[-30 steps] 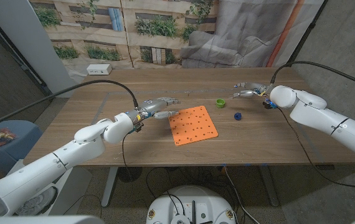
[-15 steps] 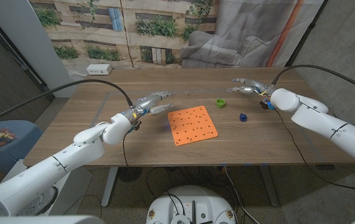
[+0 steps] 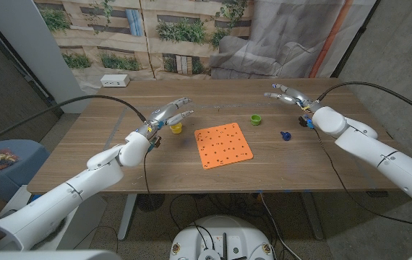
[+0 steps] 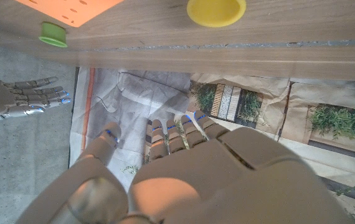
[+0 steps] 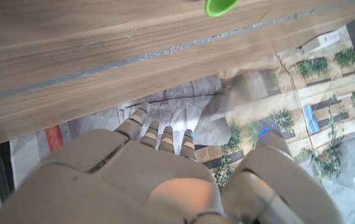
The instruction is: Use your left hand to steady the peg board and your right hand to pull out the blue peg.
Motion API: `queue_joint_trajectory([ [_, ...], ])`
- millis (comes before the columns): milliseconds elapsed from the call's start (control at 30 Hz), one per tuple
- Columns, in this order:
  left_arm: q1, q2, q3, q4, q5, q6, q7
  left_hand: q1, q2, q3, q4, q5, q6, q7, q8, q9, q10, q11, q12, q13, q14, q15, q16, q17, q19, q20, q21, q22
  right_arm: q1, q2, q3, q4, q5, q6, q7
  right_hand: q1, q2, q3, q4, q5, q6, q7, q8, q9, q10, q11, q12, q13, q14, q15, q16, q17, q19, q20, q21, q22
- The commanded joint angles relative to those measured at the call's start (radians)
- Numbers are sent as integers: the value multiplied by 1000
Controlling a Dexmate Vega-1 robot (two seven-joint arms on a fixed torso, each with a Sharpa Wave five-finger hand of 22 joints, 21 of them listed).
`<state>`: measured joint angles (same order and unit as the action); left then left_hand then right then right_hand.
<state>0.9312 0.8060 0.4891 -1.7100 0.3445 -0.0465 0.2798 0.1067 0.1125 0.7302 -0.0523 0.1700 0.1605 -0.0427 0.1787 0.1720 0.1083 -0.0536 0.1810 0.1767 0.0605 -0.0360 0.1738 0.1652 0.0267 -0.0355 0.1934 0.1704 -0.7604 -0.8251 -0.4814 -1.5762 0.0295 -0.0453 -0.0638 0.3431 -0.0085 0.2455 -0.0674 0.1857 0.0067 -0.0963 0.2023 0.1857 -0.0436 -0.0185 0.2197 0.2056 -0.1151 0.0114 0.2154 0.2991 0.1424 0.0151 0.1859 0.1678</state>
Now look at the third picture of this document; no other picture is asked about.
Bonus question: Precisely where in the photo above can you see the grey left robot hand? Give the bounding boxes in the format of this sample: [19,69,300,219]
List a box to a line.
[139,97,195,138]

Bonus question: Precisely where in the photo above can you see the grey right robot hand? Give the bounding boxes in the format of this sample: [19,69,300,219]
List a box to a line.
[263,83,322,113]

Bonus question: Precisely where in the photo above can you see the orange peg board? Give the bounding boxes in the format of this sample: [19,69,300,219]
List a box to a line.
[194,122,254,170]

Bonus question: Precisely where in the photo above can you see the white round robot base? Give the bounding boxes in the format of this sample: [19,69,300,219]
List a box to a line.
[168,215,275,260]

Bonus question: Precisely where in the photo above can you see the white power strip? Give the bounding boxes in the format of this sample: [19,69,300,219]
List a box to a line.
[100,74,131,88]

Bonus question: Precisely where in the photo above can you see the printed fabric backdrop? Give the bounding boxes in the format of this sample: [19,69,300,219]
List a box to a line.
[34,0,377,90]

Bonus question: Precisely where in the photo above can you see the black round floor fan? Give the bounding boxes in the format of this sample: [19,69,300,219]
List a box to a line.
[136,194,166,213]

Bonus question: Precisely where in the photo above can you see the white metal table leg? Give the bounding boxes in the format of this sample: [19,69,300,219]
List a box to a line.
[301,192,325,241]
[117,194,138,241]

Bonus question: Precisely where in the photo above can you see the grey partition panel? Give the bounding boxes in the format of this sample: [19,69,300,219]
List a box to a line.
[0,0,91,114]

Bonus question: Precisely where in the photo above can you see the blue upholstered stool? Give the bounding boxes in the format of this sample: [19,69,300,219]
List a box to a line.
[0,139,51,202]

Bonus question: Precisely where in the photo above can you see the clear bag of colourful pegs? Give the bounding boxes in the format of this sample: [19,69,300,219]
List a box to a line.
[0,149,21,173]

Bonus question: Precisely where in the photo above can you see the white robot torso edge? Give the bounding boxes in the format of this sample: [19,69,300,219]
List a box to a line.
[0,249,122,260]

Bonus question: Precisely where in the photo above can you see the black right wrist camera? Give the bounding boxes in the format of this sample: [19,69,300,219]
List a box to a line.
[299,114,315,129]

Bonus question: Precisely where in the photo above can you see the thin black left wrist wire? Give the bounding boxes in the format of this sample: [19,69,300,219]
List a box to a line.
[142,150,152,195]

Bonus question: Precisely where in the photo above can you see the thin black wrist wire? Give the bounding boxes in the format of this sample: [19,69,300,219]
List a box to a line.
[142,150,152,195]
[313,129,412,231]

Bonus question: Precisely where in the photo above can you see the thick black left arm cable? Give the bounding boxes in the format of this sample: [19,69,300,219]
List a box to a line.
[0,94,147,150]

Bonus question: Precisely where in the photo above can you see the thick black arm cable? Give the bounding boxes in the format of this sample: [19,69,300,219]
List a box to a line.
[0,94,147,150]
[317,81,412,120]

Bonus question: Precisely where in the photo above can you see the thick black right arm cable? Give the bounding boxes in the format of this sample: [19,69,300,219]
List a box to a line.
[317,81,412,120]

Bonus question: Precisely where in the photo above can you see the thin black right wrist wire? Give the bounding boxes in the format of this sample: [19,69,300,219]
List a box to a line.
[313,129,412,231]

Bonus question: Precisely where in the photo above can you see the grey floor cable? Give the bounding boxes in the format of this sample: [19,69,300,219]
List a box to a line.
[259,193,293,260]

